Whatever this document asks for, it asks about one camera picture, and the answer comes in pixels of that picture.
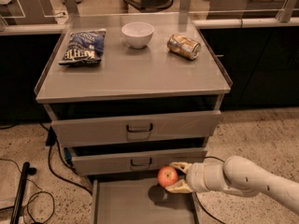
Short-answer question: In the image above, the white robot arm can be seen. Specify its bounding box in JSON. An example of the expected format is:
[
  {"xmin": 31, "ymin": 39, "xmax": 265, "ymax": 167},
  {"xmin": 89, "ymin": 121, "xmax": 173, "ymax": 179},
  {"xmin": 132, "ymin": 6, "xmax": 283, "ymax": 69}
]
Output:
[{"xmin": 165, "ymin": 156, "xmax": 299, "ymax": 215}]

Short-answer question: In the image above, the white ceramic bowl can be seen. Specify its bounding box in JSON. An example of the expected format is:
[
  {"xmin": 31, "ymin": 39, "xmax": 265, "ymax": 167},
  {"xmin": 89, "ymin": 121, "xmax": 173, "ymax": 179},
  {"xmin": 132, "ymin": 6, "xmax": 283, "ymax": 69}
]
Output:
[{"xmin": 121, "ymin": 21, "xmax": 154, "ymax": 49}]

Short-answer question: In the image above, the top grey drawer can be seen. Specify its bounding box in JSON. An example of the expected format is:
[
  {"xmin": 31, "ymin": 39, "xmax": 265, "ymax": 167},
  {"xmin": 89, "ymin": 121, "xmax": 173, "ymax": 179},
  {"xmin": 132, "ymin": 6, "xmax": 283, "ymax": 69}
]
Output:
[{"xmin": 51, "ymin": 110, "xmax": 221, "ymax": 147}]

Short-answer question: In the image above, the thin black looped cable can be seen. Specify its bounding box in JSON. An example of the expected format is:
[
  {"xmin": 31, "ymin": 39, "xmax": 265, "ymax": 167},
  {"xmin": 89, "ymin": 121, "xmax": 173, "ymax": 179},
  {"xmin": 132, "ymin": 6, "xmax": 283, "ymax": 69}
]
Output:
[{"xmin": 0, "ymin": 158, "xmax": 56, "ymax": 224}]

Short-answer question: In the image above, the black pole on floor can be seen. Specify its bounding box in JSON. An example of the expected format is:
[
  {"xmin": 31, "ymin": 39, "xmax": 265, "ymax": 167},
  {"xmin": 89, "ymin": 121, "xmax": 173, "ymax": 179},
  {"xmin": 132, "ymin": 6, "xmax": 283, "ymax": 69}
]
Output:
[{"xmin": 9, "ymin": 161, "xmax": 34, "ymax": 224}]

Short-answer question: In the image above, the grey drawer cabinet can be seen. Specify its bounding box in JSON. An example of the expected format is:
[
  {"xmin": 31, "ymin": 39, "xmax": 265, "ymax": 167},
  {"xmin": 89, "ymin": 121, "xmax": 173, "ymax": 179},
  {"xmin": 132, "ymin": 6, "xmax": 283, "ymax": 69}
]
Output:
[{"xmin": 36, "ymin": 13, "xmax": 231, "ymax": 165}]

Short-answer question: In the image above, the middle grey drawer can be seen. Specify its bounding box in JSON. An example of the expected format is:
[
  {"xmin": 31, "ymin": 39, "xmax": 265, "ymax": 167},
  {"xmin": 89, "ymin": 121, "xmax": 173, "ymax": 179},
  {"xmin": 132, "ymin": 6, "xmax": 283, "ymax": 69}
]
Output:
[{"xmin": 72, "ymin": 147, "xmax": 207, "ymax": 175}]

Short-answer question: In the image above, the black cable on right floor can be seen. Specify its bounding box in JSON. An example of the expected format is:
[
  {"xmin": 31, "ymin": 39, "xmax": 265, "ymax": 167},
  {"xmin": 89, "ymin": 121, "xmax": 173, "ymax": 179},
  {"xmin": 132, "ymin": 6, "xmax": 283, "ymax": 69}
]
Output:
[{"xmin": 195, "ymin": 156, "xmax": 227, "ymax": 224}]

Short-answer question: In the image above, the crushed metallic soda can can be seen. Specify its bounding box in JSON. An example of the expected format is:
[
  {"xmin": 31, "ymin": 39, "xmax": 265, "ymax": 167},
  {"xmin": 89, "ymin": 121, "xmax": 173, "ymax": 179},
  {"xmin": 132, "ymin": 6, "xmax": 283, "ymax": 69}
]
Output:
[{"xmin": 167, "ymin": 35, "xmax": 201, "ymax": 61}]

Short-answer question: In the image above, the black cable on left floor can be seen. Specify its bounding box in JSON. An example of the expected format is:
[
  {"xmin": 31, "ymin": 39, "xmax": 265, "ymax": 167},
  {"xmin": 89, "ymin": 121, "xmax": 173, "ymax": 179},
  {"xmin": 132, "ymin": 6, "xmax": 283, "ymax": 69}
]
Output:
[{"xmin": 38, "ymin": 122, "xmax": 93, "ymax": 196}]

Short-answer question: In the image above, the red apple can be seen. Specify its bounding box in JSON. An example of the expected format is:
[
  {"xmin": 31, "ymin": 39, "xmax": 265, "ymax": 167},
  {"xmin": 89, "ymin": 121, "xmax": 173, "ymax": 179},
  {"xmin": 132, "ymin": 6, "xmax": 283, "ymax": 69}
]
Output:
[{"xmin": 157, "ymin": 166, "xmax": 178, "ymax": 188}]

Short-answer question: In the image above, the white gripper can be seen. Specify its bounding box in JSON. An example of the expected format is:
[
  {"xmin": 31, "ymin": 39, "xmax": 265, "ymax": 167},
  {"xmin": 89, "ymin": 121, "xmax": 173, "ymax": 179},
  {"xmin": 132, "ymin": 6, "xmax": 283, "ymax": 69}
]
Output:
[{"xmin": 165, "ymin": 162, "xmax": 226, "ymax": 194}]

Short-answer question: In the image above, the bottom grey open drawer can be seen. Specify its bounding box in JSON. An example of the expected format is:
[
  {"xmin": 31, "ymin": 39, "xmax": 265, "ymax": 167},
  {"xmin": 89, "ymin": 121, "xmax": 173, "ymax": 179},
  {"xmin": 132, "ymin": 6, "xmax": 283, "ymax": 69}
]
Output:
[{"xmin": 90, "ymin": 178, "xmax": 203, "ymax": 224}]

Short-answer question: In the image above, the blue kettle chips bag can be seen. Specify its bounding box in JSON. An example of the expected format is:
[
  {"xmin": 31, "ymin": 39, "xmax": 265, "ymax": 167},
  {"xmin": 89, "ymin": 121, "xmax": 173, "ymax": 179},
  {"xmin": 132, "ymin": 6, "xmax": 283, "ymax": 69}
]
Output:
[{"xmin": 59, "ymin": 29, "xmax": 106, "ymax": 67}]

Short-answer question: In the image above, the black cable on floor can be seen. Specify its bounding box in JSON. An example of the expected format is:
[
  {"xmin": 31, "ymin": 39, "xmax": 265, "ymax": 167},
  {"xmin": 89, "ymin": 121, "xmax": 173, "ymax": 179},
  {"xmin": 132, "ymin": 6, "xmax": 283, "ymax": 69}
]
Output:
[
  {"xmin": 38, "ymin": 122, "xmax": 93, "ymax": 196},
  {"xmin": 195, "ymin": 156, "xmax": 227, "ymax": 224}
]

